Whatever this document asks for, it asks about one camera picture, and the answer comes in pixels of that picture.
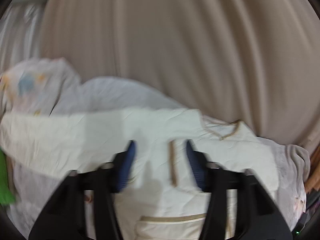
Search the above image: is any cream quilted jacket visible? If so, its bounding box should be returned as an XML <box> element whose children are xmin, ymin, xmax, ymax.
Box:
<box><xmin>1</xmin><ymin>108</ymin><xmax>279</xmax><ymax>239</ymax></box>

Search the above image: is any green pillow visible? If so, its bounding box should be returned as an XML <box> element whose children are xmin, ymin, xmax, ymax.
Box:
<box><xmin>0</xmin><ymin>150</ymin><xmax>16</xmax><ymax>206</ymax></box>

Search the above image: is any orange hanging garment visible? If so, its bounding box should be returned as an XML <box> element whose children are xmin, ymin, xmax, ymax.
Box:
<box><xmin>304</xmin><ymin>145</ymin><xmax>320</xmax><ymax>193</ymax></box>

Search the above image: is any grey floral fleece blanket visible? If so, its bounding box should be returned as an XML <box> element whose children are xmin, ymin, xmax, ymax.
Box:
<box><xmin>1</xmin><ymin>59</ymin><xmax>310</xmax><ymax>235</ymax></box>

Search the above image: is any beige curtain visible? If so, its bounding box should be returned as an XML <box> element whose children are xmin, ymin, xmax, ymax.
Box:
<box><xmin>41</xmin><ymin>0</ymin><xmax>319</xmax><ymax>151</ymax></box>

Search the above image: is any silver white curtain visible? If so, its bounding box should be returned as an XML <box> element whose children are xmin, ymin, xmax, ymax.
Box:
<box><xmin>1</xmin><ymin>0</ymin><xmax>48</xmax><ymax>72</ymax></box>

